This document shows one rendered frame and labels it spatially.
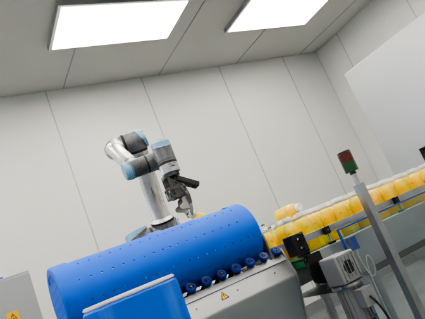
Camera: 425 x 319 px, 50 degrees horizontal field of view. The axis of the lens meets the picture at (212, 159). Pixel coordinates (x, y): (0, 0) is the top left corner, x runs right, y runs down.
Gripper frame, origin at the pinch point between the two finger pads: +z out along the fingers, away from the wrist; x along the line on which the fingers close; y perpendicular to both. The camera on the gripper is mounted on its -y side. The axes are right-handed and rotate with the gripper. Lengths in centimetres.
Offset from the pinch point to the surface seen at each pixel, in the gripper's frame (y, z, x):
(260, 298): -9.4, 44.7, 14.2
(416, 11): -441, -164, -117
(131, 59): -114, -212, -239
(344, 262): -39, 43, 37
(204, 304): 15.1, 37.7, 13.4
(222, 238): -2.2, 16.1, 14.8
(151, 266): 31.0, 16.3, 14.8
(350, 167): -64, 7, 39
